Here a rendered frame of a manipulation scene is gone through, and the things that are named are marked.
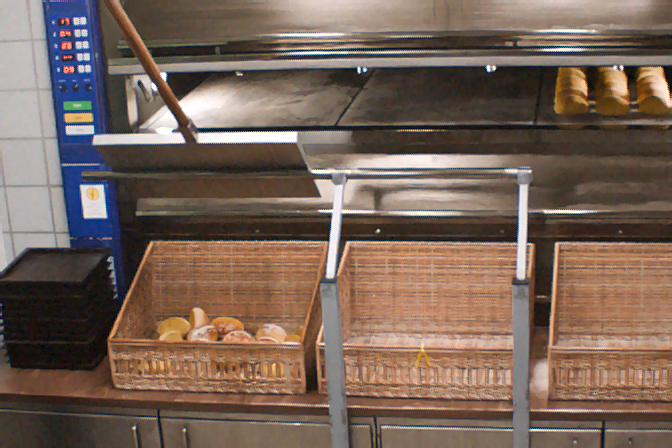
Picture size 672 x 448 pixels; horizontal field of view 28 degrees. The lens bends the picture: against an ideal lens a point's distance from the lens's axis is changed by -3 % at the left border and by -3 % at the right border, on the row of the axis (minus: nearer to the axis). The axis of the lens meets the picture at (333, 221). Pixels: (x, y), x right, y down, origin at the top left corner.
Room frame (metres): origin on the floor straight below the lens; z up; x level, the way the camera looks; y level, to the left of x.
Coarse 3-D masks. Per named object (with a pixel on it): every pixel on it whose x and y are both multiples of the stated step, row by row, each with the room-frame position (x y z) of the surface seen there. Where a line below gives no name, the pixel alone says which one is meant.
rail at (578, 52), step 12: (576, 48) 3.51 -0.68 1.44; (624, 48) 3.47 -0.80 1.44; (120, 60) 3.75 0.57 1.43; (132, 60) 3.75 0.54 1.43; (156, 60) 3.73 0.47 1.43; (168, 60) 3.72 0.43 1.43; (180, 60) 3.72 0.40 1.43; (192, 60) 3.71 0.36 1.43; (204, 60) 3.70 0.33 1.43; (216, 60) 3.69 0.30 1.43; (228, 60) 3.69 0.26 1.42; (240, 60) 3.68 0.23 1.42; (252, 60) 3.67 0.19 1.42; (264, 60) 3.67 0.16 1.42
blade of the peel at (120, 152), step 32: (128, 160) 3.48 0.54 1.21; (160, 160) 3.47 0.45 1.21; (192, 160) 3.45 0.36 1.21; (224, 160) 3.44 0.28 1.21; (256, 160) 3.42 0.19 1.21; (288, 160) 3.40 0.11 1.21; (160, 192) 3.64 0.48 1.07; (192, 192) 3.62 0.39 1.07; (224, 192) 3.60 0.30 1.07; (256, 192) 3.58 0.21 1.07; (288, 192) 3.57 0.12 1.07
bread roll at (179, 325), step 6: (174, 318) 3.72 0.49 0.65; (180, 318) 3.72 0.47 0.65; (162, 324) 3.71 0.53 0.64; (168, 324) 3.71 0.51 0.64; (174, 324) 3.71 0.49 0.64; (180, 324) 3.71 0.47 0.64; (186, 324) 3.71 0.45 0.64; (162, 330) 3.70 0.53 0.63; (168, 330) 3.70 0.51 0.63; (174, 330) 3.70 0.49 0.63; (180, 330) 3.69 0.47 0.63; (186, 330) 3.70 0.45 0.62
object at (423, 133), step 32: (160, 128) 3.94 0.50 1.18; (224, 128) 3.89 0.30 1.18; (256, 128) 3.86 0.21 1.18; (288, 128) 3.84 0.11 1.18; (320, 128) 3.81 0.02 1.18; (352, 128) 3.79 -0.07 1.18; (384, 128) 3.77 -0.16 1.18; (416, 128) 3.75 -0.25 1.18; (448, 128) 3.72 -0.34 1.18; (480, 128) 3.70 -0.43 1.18; (512, 128) 3.69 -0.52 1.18; (544, 128) 3.67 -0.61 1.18; (576, 128) 3.65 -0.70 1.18; (608, 128) 3.63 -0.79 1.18; (640, 128) 3.61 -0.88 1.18
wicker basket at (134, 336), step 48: (240, 240) 3.81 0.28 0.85; (144, 288) 3.73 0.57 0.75; (192, 288) 3.80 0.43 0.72; (240, 288) 3.77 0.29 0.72; (288, 288) 3.74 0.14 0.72; (144, 336) 3.68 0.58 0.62; (144, 384) 3.39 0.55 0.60; (192, 384) 3.36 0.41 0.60; (240, 384) 3.34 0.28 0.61; (288, 384) 3.31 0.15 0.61
